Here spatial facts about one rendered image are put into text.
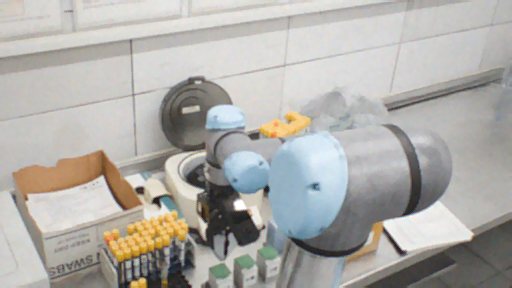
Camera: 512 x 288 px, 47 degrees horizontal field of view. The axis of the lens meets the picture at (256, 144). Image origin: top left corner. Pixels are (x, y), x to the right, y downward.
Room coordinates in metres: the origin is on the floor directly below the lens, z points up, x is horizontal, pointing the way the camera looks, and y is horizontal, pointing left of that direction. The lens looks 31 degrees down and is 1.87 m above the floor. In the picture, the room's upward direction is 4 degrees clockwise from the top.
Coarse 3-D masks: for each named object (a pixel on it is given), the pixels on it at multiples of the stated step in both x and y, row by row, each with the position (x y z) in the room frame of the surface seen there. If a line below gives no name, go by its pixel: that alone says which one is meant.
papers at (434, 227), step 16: (432, 208) 1.38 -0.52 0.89; (384, 224) 1.29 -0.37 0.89; (400, 224) 1.30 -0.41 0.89; (416, 224) 1.30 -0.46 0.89; (432, 224) 1.31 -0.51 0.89; (448, 224) 1.31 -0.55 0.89; (400, 240) 1.23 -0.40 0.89; (416, 240) 1.23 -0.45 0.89; (432, 240) 1.24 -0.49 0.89; (448, 240) 1.24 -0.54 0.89; (464, 240) 1.26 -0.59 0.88
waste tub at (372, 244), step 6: (372, 228) 1.18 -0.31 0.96; (378, 228) 1.19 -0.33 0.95; (372, 234) 1.18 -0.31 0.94; (378, 234) 1.19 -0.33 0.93; (372, 240) 1.18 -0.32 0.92; (378, 240) 1.19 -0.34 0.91; (366, 246) 1.17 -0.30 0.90; (372, 246) 1.18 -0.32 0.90; (378, 246) 1.20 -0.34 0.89; (360, 252) 1.16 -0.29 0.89; (366, 252) 1.18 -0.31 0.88; (348, 258) 1.14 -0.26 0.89; (354, 258) 1.15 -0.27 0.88
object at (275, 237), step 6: (270, 222) 1.15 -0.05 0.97; (270, 228) 1.15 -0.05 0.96; (276, 228) 1.13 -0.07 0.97; (270, 234) 1.15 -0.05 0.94; (276, 234) 1.13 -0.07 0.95; (282, 234) 1.14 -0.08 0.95; (270, 240) 1.15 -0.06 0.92; (276, 240) 1.13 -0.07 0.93; (282, 240) 1.14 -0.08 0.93; (264, 246) 1.17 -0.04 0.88; (276, 246) 1.14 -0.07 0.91; (282, 246) 1.14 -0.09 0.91; (282, 252) 1.15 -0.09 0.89
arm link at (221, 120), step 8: (208, 112) 0.99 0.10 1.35; (216, 112) 0.99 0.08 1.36; (224, 112) 0.99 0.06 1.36; (232, 112) 0.99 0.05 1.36; (240, 112) 0.99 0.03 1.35; (208, 120) 0.98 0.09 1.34; (216, 120) 0.96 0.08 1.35; (224, 120) 0.96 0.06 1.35; (232, 120) 0.96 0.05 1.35; (240, 120) 0.97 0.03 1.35; (208, 128) 0.97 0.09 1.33; (216, 128) 0.96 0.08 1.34; (224, 128) 0.96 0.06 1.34; (232, 128) 0.96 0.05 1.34; (240, 128) 0.97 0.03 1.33; (208, 136) 0.97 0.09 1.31; (216, 136) 0.95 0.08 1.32; (208, 144) 0.97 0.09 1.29; (208, 152) 0.97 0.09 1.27; (208, 160) 0.97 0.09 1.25; (216, 160) 0.96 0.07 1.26
